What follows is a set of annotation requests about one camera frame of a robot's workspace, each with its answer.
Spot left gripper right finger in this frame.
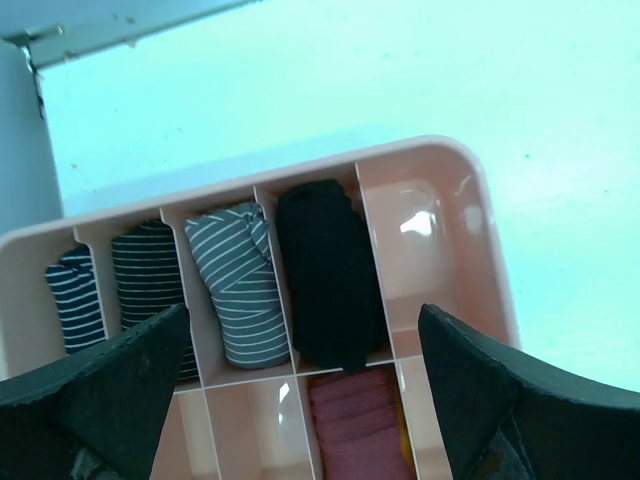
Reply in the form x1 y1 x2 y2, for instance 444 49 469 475
418 304 639 479

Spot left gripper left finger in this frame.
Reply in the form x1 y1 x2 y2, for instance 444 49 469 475
1 304 190 479

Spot pink divided organizer tray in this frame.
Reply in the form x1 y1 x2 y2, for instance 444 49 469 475
1 136 519 479

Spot grey striped underwear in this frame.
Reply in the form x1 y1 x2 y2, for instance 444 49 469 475
184 202 290 370
45 244 106 355

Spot grey striped rolled underwear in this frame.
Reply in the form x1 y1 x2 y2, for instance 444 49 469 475
45 244 106 355

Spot dark red rolled underwear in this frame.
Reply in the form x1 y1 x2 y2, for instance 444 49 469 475
308 366 416 480

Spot metal frame corner bracket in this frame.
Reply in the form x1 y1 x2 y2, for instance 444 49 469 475
1 0 248 115

